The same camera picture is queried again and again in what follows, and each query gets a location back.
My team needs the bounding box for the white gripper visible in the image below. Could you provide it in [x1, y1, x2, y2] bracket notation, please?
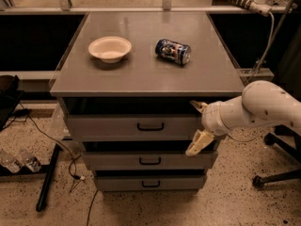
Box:
[185, 100, 230, 156]

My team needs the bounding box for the clear plastic bottle right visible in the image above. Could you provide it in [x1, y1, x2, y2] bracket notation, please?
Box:
[20, 149, 41, 172]

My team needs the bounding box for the white cable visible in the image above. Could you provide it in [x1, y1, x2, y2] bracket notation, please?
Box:
[227, 11, 277, 143]

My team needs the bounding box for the grey drawer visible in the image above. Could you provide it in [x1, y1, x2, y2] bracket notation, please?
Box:
[65, 114, 202, 142]
[83, 151, 218, 170]
[95, 175, 207, 192]

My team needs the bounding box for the grey drawer cabinet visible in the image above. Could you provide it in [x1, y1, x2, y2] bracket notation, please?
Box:
[51, 12, 244, 180]

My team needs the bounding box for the black floor stand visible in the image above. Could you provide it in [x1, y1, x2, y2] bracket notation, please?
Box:
[0, 144, 62, 212]

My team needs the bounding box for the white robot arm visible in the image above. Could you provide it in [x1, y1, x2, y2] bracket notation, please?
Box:
[185, 80, 301, 156]

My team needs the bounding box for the grey bottom drawer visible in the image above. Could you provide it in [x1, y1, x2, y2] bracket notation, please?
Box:
[95, 175, 207, 192]

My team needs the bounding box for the clear plastic bottle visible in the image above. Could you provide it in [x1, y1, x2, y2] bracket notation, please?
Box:
[20, 149, 41, 172]
[0, 150, 22, 173]

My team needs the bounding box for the grey middle drawer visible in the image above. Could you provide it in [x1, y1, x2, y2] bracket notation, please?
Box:
[83, 151, 218, 170]

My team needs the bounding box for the grey top drawer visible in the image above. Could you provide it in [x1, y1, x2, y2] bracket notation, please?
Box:
[65, 114, 202, 142]

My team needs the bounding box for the white paper bowl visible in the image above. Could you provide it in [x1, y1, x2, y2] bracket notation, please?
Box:
[88, 37, 132, 63]

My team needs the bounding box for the black office chair base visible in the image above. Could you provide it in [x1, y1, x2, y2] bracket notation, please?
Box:
[252, 125, 301, 188]

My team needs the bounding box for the black floor cable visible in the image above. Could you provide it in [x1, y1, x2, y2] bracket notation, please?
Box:
[3, 102, 99, 226]

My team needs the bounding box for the white power strip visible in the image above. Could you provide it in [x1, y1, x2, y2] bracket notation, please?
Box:
[221, 0, 273, 17]

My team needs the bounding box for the black bag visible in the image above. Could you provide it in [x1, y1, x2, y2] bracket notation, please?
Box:
[0, 75, 23, 131]

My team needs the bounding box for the clear plastic bottle left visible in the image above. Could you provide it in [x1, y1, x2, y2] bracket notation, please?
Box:
[0, 150, 22, 173]

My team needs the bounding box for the blue soda can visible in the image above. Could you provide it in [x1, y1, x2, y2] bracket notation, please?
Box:
[155, 39, 191, 66]

